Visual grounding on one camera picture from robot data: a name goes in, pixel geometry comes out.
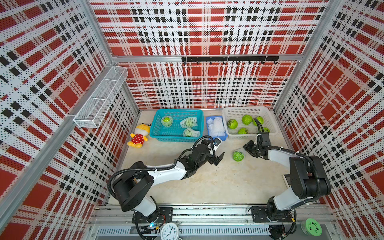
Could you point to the remote control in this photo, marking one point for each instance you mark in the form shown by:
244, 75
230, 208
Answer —
287, 180

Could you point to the black hook rail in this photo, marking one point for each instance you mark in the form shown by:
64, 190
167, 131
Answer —
225, 59

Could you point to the white perforated plastic basket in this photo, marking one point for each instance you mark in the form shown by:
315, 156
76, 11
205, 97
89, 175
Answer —
238, 112

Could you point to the blue plastic tray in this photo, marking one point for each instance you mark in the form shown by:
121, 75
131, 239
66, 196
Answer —
221, 138

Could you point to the dark-spotted custard apple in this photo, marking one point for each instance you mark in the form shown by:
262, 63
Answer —
232, 124
266, 130

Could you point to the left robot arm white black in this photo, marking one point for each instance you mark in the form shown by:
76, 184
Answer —
131, 186

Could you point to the sleeved custard apple left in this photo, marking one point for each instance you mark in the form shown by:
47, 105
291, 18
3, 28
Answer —
167, 121

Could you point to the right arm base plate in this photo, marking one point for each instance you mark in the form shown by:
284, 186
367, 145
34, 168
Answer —
259, 215

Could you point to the green tape spool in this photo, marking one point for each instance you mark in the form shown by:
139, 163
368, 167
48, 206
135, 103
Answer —
311, 227

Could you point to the sleeved custard apple right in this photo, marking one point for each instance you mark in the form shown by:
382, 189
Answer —
189, 122

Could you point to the wire mesh wall shelf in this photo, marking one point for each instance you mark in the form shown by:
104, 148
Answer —
94, 110

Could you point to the green custard apple back right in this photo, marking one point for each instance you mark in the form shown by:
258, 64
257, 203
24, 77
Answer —
260, 120

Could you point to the dark-spotted custard apple front right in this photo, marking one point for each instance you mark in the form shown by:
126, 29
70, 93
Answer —
266, 130

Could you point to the pale green custard apple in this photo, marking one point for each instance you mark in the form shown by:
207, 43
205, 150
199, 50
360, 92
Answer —
238, 156

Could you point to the green custard apple far left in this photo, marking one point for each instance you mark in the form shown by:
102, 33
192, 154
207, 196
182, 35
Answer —
243, 131

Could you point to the yellow red plush toy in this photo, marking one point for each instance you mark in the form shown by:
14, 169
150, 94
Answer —
139, 136

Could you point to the green custard apple back middle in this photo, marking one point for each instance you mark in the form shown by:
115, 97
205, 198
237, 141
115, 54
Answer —
247, 119

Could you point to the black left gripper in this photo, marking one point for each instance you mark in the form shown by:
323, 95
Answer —
212, 160

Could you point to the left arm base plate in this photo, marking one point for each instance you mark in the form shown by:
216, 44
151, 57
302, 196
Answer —
160, 216

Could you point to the stack of white foam nets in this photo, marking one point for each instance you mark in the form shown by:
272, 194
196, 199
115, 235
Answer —
216, 127

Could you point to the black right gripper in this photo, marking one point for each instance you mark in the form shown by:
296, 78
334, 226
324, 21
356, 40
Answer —
247, 146

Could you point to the dark-spotted custard apple front left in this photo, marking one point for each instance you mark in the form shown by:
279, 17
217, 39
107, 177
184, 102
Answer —
232, 124

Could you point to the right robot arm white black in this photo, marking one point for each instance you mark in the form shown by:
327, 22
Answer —
309, 180

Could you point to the sleeved custard apple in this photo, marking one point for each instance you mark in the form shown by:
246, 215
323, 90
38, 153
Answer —
190, 133
167, 121
189, 122

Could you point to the sleeved custard apple front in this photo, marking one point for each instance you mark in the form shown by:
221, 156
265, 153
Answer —
190, 133

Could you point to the teal plastic basket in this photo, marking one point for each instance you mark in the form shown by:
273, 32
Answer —
175, 132

